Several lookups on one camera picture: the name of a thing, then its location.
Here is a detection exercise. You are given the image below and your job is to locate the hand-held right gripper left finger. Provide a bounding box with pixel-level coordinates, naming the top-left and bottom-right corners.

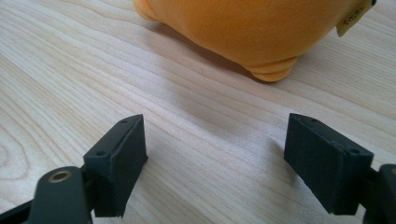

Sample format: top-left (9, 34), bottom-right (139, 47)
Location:
top-left (82, 113), bottom-right (149, 218)

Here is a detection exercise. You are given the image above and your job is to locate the orange plush toy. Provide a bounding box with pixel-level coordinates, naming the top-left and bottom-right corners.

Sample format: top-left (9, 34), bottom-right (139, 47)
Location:
top-left (132, 0), bottom-right (378, 83)

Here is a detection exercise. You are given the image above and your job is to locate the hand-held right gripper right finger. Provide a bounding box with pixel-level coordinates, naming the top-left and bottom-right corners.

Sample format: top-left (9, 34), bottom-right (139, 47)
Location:
top-left (283, 112), bottom-right (375, 217)

